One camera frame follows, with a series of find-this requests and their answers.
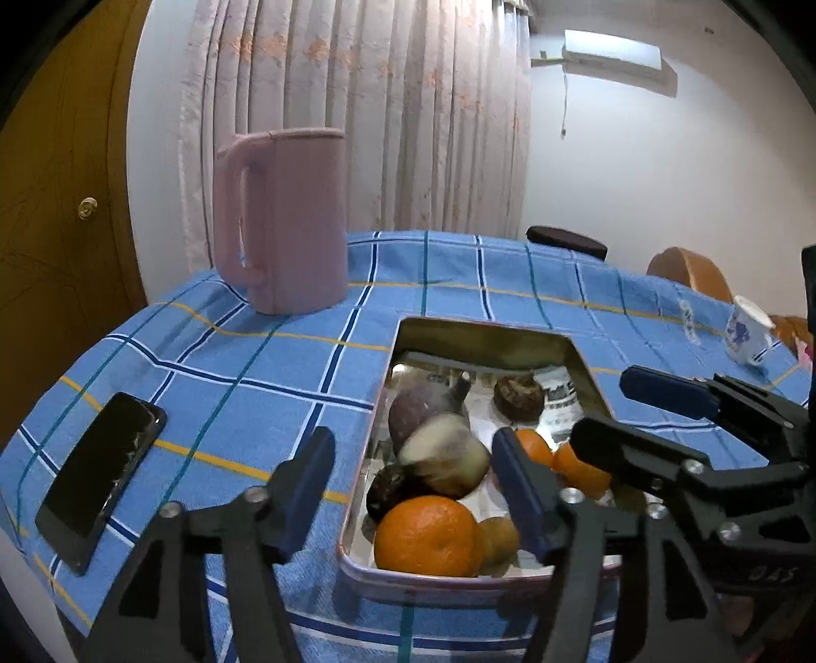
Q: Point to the dark round stool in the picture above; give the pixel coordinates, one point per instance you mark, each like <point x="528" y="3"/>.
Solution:
<point x="567" y="241"/>

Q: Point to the white mug with blue print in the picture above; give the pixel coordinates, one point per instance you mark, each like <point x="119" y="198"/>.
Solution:
<point x="746" y="331"/>

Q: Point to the rectangular metal tin box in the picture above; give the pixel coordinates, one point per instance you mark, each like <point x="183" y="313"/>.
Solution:
<point x="446" y="338"/>

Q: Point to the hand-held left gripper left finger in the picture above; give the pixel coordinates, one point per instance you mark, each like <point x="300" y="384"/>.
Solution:
<point x="306" y="494"/>

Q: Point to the printed paper leaflet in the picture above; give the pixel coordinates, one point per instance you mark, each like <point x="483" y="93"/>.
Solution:
<point x="561" y="401"/>

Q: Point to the dark brown round taro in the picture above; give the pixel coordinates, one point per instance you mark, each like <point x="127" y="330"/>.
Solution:
<point x="389" y="491"/>

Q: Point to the pink floral cushion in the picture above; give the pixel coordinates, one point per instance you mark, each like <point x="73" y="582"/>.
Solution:
<point x="804" y="356"/>

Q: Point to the white wall air conditioner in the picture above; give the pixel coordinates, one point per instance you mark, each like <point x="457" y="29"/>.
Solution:
<point x="615" y="60"/>

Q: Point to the blue plaid tablecloth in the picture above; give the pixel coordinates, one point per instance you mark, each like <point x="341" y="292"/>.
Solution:
<point x="242" y="357"/>

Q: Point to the small brown taro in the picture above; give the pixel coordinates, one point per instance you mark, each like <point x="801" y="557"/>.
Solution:
<point x="519" y="395"/>

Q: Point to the brown leather armchair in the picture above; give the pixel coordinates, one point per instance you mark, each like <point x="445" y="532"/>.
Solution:
<point x="692" y="274"/>

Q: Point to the black smartphone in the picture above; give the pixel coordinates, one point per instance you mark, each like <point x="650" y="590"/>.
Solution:
<point x="102" y="478"/>

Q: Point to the orange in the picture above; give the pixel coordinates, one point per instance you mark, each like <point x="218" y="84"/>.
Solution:
<point x="534" y="446"/>
<point x="580" y="472"/>
<point x="427" y="535"/>

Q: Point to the brown leather sofa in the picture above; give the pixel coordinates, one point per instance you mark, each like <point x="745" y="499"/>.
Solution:
<point x="790" y="328"/>

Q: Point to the purple pear-shaped root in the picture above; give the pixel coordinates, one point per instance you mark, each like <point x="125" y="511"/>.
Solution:
<point x="414" y="408"/>

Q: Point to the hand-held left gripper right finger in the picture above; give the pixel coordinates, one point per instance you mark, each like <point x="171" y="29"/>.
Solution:
<point x="519" y="491"/>

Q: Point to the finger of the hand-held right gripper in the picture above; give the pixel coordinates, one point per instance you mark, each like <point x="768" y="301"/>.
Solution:
<point x="637" y="449"/>
<point x="663" y="392"/>

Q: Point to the brass door knob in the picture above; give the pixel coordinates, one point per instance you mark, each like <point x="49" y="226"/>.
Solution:
<point x="87" y="207"/>

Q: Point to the pale floral curtain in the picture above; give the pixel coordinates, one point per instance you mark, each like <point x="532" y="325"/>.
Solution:
<point x="382" y="108"/>

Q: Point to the pink electric kettle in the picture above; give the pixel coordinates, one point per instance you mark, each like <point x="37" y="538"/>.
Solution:
<point x="299" y="223"/>

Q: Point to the air conditioner pipe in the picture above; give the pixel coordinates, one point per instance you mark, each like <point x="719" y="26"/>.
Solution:
<point x="547" y="58"/>

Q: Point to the wooden door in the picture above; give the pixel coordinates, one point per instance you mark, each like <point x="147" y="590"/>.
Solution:
<point x="64" y="223"/>

